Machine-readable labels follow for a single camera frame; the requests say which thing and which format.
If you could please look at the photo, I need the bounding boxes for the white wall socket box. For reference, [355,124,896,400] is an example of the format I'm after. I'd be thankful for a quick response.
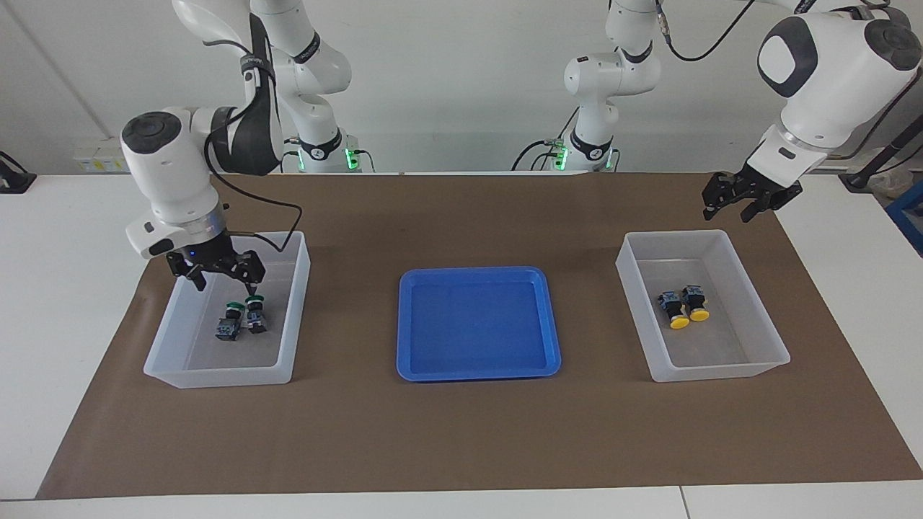
[72,137,132,174]

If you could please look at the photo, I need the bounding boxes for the translucent white plastic box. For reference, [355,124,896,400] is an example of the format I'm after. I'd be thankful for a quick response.
[143,231,312,390]
[615,229,792,383]

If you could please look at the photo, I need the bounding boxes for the black tripod stand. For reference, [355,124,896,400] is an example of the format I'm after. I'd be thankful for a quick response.
[840,115,923,191]

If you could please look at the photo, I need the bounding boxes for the blue plastic tray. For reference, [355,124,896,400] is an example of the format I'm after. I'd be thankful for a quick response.
[396,266,562,382]

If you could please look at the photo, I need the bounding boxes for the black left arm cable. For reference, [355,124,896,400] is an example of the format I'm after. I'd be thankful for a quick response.
[653,0,923,158]

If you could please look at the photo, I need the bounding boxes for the blue crate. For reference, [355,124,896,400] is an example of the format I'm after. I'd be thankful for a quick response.
[886,180,923,254]

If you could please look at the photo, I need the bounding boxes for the black stand base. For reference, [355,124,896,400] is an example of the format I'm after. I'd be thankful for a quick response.
[0,151,37,194]

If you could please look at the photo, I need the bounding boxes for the green push button switch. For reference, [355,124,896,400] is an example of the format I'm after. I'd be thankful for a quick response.
[244,294,269,334]
[215,303,243,342]

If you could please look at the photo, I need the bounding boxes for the yellow push button switch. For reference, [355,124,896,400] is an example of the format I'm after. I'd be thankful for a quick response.
[681,285,711,322]
[656,290,689,331]

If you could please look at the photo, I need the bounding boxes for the brown table mat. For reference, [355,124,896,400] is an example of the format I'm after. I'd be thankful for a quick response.
[36,172,923,500]

